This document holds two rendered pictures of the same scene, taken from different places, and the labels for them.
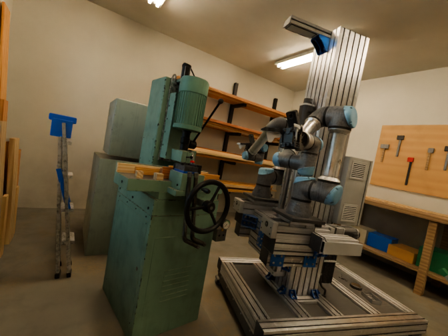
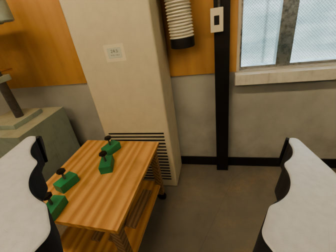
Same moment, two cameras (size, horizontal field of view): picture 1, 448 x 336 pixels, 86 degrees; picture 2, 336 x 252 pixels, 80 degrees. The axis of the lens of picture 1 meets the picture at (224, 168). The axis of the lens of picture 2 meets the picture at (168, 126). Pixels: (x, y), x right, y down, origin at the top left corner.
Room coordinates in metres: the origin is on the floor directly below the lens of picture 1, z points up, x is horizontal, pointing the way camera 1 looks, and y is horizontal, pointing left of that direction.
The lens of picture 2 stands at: (1.01, -0.24, 1.30)
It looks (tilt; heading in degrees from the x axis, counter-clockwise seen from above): 30 degrees down; 139
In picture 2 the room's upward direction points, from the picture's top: 9 degrees counter-clockwise
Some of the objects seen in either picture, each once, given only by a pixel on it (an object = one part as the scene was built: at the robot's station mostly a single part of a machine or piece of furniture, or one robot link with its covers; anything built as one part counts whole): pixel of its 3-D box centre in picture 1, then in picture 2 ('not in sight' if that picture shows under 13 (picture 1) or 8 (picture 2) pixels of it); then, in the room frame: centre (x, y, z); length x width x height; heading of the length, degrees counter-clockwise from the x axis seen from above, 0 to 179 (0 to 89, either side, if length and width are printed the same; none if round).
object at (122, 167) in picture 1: (168, 172); not in sight; (1.45, 0.33, 0.92); 0.60 x 0.02 x 0.05; 131
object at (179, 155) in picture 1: (181, 157); not in sight; (1.50, 0.28, 1.03); 0.14 x 0.07 x 0.09; 41
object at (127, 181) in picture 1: (177, 185); not in sight; (1.35, 0.25, 0.87); 0.61 x 0.30 x 0.06; 131
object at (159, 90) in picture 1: (164, 133); not in sight; (1.70, 0.46, 1.16); 0.22 x 0.22 x 0.72; 41
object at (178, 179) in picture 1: (186, 180); not in sight; (1.29, 0.19, 0.91); 0.15 x 0.14 x 0.09; 131
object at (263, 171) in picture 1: (265, 175); not in sight; (1.89, -0.34, 0.98); 0.13 x 0.12 x 0.14; 122
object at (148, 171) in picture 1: (182, 174); not in sight; (1.49, 0.25, 0.92); 0.60 x 0.02 x 0.04; 131
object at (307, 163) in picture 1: (303, 163); not in sight; (1.15, -0.37, 1.12); 0.11 x 0.08 x 0.11; 44
